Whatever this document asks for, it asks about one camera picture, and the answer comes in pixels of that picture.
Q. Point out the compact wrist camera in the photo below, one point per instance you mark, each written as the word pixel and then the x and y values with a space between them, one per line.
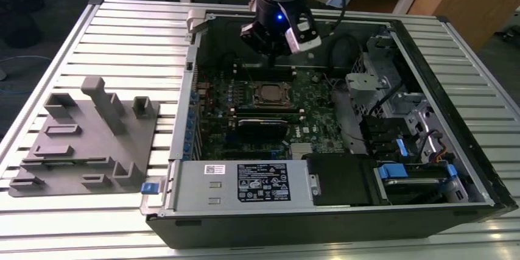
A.
pixel 253 36

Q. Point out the grey parts rack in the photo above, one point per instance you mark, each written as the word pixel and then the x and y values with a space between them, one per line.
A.
pixel 94 156

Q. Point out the black PC case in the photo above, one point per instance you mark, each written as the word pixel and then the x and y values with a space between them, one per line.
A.
pixel 285 232

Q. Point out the silver power supply unit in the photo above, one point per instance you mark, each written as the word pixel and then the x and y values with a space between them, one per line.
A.
pixel 195 181

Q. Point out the blue slot retainer strip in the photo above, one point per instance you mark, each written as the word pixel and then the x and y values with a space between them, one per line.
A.
pixel 189 145

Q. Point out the blue carrier tab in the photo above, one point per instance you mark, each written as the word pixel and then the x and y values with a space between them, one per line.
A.
pixel 402 147

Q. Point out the black office chair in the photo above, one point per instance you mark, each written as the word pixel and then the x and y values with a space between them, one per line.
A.
pixel 21 13

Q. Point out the silver drive cage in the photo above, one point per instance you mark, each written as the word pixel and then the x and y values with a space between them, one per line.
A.
pixel 406 101

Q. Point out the blue case latch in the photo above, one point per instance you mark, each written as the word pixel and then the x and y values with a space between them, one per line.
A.
pixel 150 188

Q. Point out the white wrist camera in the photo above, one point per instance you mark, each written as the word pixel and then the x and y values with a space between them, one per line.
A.
pixel 303 44

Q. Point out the CPU socket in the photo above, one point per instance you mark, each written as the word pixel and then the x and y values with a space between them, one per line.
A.
pixel 255 104

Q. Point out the green motherboard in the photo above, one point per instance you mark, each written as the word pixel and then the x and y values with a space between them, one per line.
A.
pixel 321 120

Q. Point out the hard disk in blue carrier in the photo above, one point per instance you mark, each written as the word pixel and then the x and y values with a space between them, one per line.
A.
pixel 393 170

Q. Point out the silver chipset heatsink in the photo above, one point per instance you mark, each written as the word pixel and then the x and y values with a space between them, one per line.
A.
pixel 303 148

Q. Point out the grey metal bracket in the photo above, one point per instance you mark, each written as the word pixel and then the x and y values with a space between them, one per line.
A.
pixel 362 85

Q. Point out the grey case release latch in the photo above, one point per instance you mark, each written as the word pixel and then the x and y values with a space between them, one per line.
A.
pixel 195 21

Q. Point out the black plastic shroud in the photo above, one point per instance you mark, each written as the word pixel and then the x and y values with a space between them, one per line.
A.
pixel 342 181

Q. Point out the black disk bay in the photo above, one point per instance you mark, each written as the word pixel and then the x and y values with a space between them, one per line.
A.
pixel 378 132

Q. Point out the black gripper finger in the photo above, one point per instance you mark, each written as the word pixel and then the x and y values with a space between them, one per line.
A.
pixel 273 62

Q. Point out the black graphics card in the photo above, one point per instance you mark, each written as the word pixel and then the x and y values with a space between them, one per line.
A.
pixel 261 133

